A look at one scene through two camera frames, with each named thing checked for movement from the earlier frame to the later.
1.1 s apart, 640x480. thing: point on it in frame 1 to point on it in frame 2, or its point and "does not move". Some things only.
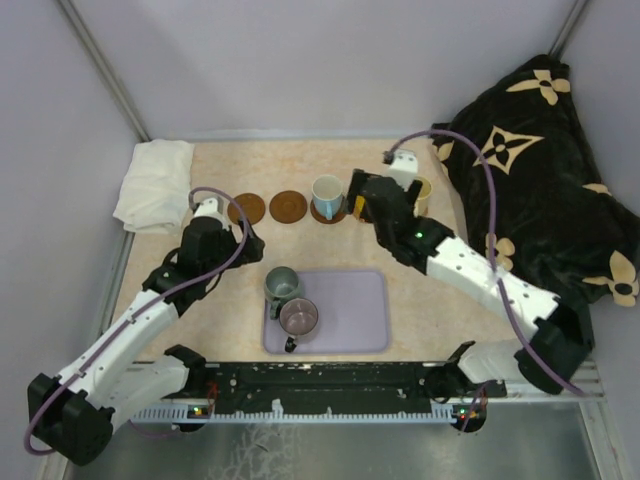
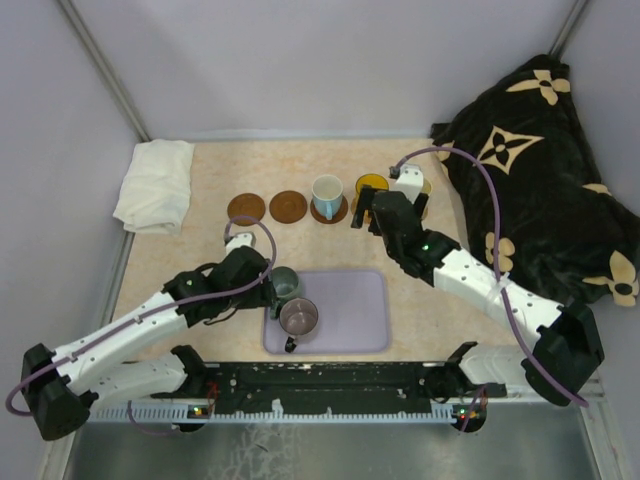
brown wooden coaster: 287,206 does not move
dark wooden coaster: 252,206 does not move
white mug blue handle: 327,193 does not move
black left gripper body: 228,245 to 259,296
